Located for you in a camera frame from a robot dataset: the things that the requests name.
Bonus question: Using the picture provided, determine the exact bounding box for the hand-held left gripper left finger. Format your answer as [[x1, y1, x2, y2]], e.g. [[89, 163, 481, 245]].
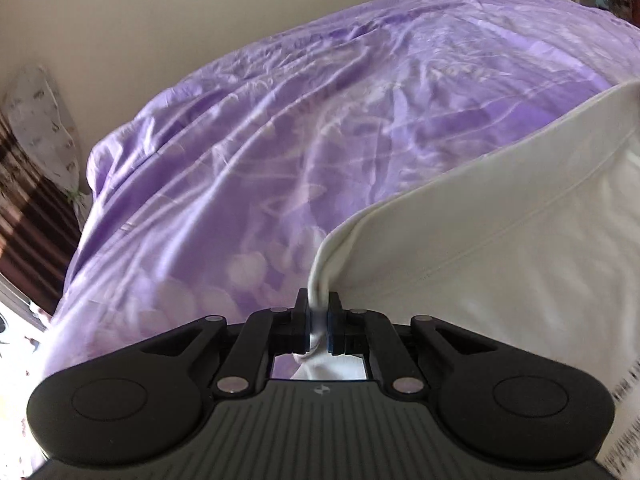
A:
[[135, 289, 313, 396]]

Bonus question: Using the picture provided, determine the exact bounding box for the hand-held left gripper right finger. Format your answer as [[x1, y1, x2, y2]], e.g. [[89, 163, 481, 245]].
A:
[[325, 292, 496, 396]]

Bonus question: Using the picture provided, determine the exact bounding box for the purple bed blanket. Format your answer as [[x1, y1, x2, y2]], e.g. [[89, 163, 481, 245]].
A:
[[20, 0, 640, 391]]

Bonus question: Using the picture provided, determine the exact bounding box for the brown patterned curtain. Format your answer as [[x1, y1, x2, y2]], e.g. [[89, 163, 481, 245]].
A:
[[0, 107, 83, 323]]

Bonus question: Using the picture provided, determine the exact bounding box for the white printed sweatshirt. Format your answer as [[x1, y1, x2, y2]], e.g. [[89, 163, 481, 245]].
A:
[[290, 77, 640, 386]]

